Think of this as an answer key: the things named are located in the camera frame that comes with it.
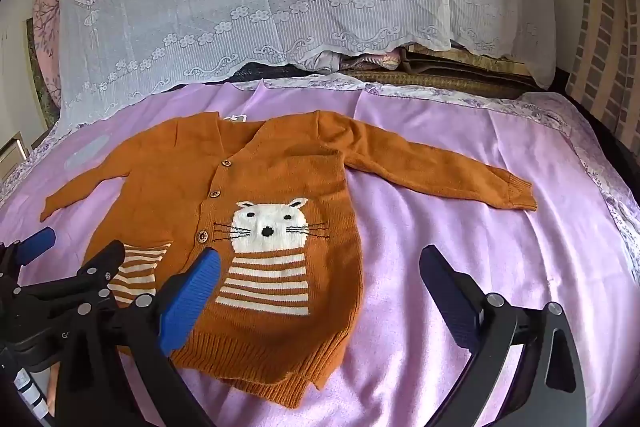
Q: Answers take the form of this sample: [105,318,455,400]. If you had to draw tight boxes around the dark cloth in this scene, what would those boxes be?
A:
[240,61,301,80]

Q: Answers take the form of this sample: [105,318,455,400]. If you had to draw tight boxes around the floral bed sheet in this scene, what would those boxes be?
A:
[0,74,640,308]

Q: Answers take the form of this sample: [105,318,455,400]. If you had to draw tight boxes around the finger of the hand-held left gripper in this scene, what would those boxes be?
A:
[0,227,57,293]
[20,240,126,308]

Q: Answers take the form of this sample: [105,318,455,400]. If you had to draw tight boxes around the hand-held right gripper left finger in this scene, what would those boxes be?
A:
[52,248,222,427]

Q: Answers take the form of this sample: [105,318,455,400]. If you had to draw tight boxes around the purple bed sheet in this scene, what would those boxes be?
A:
[0,79,640,427]

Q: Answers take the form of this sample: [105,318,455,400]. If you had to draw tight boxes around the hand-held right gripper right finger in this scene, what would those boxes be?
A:
[419,244,587,427]

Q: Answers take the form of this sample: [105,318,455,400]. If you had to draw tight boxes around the orange knit cat cardigan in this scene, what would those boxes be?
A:
[40,109,538,410]

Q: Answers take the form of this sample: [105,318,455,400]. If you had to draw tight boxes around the stack of folded blankets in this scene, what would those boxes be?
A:
[300,42,541,100]

